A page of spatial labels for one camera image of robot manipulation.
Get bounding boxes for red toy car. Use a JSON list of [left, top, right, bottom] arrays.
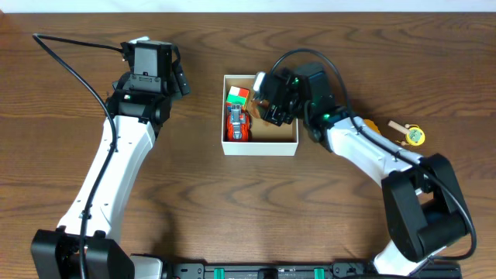
[[226, 104, 251, 142]]

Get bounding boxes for brown plush toy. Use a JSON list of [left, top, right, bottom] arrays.
[[248, 98, 269, 119]]

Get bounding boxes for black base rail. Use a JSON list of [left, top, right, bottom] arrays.
[[129, 253, 464, 279]]

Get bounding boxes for multicoloured puzzle cube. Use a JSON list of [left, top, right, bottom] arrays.
[[226, 86, 250, 110]]

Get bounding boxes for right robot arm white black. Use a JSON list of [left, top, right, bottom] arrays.
[[253, 63, 474, 276]]

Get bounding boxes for white cardboard box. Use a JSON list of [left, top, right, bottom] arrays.
[[221, 74, 299, 156]]

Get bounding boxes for orange toy dinosaur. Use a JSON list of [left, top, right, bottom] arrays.
[[364, 119, 381, 135]]

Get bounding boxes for yellow round toy with handle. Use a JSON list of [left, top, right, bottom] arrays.
[[387, 120, 426, 146]]

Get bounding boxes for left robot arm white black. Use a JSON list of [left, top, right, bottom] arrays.
[[30, 33, 191, 278]]

